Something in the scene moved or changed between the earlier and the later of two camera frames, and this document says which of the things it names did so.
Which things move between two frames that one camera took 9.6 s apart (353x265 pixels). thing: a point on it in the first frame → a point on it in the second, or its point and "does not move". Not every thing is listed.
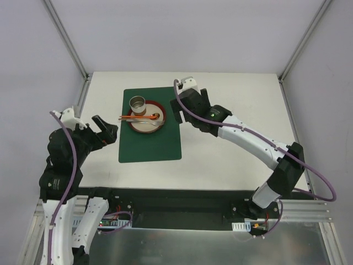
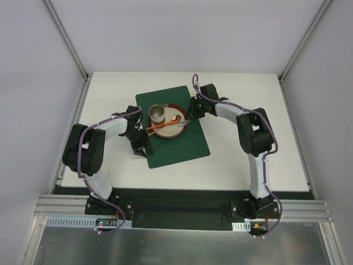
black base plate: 183,208 does not move
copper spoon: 153,116 → 175,117
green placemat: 163,144 → 190,144
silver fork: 158,123 → 181,123
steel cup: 138,105 → 156,113
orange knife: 153,116 → 172,122
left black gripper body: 92,135 → 141,146
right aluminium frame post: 304,38 does not move
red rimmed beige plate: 151,107 → 171,110
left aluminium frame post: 49,7 does not move
